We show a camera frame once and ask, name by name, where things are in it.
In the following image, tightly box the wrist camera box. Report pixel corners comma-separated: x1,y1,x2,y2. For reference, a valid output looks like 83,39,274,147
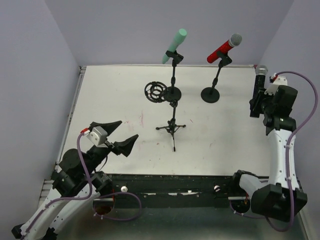
83,126,108,148
264,73,288,96

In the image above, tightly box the black microphone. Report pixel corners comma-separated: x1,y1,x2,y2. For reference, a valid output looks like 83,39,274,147
250,65,268,118

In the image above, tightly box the aluminium frame rail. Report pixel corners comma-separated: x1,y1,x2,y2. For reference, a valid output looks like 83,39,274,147
40,179,115,206

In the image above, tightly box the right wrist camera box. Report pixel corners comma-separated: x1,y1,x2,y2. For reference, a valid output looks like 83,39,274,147
264,73,288,96

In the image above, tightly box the black front mounting rail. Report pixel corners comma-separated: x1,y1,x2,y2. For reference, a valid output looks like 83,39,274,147
92,174,250,213

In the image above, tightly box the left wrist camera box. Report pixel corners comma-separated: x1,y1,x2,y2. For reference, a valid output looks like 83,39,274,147
83,126,108,148

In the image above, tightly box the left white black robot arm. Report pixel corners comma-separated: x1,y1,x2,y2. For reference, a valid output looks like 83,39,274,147
11,120,139,240

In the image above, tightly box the tall black tripod mic stand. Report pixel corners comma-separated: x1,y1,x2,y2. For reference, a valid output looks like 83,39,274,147
144,81,187,152

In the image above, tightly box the red glitter microphone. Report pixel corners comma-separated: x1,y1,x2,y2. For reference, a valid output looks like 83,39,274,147
206,33,243,64

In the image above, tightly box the short black round-base mic stand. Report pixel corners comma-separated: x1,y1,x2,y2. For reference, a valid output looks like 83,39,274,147
164,50,184,102

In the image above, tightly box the mint green microphone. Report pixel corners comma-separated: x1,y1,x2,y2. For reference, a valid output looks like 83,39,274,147
162,28,188,64

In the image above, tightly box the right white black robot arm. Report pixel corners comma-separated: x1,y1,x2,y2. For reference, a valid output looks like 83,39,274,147
233,85,308,223

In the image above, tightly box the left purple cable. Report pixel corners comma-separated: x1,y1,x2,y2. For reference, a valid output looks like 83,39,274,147
24,132,143,236

